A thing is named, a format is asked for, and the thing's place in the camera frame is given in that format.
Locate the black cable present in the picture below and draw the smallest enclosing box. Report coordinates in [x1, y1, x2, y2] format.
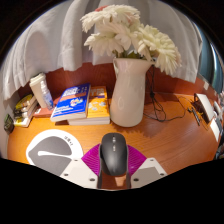
[143, 64, 198, 124]

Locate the round white grey mouse pad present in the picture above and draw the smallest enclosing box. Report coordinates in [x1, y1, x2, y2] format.
[25, 129, 84, 177]

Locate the window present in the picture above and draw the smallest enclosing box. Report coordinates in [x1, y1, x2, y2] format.
[199, 33, 224, 94]

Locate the flat red book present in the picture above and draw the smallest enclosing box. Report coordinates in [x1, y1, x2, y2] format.
[33, 96, 63, 118]

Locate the white flower bunch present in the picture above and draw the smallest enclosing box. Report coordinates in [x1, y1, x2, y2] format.
[79, 4, 183, 76]

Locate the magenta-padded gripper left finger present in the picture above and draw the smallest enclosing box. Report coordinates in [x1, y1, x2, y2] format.
[59, 143, 103, 189]

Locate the dark grey computer mouse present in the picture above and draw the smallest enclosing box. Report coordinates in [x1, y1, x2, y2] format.
[98, 132, 130, 177]

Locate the cream travel tumbler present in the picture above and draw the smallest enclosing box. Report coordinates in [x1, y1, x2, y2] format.
[28, 72, 49, 109]

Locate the white ceramic vase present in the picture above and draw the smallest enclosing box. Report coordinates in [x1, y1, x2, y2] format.
[109, 57, 156, 128]

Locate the black pen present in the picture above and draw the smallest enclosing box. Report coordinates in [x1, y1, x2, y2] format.
[187, 106, 202, 127]

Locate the white laptop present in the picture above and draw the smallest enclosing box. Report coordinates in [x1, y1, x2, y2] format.
[194, 93, 215, 123]

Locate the white yellow book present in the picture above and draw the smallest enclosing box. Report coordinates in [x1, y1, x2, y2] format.
[13, 113, 34, 128]

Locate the white curtain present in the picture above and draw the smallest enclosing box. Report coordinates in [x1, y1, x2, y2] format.
[0, 0, 204, 101]

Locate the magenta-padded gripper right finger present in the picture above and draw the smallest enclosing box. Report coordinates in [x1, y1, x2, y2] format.
[127, 145, 168, 189]

